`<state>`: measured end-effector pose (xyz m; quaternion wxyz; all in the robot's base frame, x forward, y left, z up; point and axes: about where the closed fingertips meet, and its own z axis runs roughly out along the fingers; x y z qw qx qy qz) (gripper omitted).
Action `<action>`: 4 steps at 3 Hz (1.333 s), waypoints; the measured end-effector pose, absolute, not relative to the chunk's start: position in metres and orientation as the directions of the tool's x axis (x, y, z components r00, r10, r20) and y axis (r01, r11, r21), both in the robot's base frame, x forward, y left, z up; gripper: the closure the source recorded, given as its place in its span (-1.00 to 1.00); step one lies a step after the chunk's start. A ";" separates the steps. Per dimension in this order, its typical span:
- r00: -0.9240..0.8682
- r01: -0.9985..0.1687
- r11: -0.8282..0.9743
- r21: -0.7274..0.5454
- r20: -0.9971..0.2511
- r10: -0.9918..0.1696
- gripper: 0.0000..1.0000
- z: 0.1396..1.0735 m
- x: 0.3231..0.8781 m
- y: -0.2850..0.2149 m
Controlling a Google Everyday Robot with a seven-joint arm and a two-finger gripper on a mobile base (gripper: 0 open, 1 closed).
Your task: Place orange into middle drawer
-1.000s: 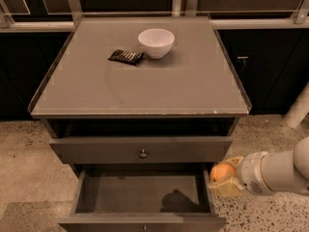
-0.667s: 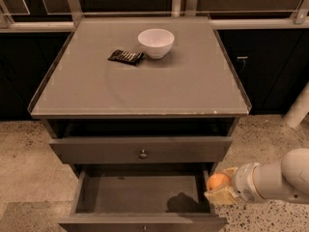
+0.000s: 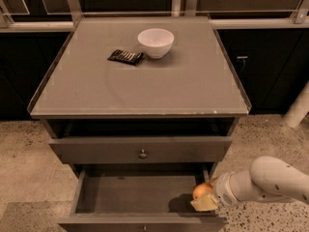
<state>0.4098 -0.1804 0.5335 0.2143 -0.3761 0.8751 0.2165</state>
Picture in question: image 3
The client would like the black snack packet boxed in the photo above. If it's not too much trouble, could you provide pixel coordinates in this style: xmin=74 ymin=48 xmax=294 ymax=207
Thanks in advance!
xmin=108 ymin=49 xmax=144 ymax=66

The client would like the open grey middle drawer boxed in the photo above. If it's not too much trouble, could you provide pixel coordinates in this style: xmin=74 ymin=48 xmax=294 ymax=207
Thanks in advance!
xmin=59 ymin=163 xmax=226 ymax=232

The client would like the round metal drawer knob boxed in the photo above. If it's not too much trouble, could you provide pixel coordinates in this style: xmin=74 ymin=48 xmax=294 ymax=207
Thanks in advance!
xmin=139 ymin=149 xmax=148 ymax=160

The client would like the grey drawer cabinet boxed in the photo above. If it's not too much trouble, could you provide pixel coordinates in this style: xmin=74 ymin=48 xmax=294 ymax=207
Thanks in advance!
xmin=27 ymin=15 xmax=252 ymax=232

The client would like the white ceramic bowl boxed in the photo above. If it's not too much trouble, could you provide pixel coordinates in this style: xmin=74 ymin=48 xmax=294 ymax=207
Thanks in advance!
xmin=137 ymin=28 xmax=175 ymax=59

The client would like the metal rail frame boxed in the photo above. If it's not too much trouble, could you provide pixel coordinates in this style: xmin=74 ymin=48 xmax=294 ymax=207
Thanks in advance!
xmin=0 ymin=0 xmax=309 ymax=32

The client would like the white pipe leg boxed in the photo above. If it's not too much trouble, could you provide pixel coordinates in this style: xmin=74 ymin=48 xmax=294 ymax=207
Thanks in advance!
xmin=283 ymin=81 xmax=309 ymax=128

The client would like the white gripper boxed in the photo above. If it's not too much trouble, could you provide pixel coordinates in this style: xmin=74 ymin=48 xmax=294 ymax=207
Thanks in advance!
xmin=191 ymin=172 xmax=240 ymax=212

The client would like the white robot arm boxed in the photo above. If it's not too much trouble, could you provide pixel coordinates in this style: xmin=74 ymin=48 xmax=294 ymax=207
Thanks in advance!
xmin=191 ymin=156 xmax=309 ymax=212

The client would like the orange fruit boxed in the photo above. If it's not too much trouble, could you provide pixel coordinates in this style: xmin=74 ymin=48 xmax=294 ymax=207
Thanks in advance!
xmin=192 ymin=183 xmax=213 ymax=199

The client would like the grey top drawer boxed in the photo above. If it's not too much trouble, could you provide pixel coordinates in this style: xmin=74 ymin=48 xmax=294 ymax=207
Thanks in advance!
xmin=49 ymin=136 xmax=232 ymax=164

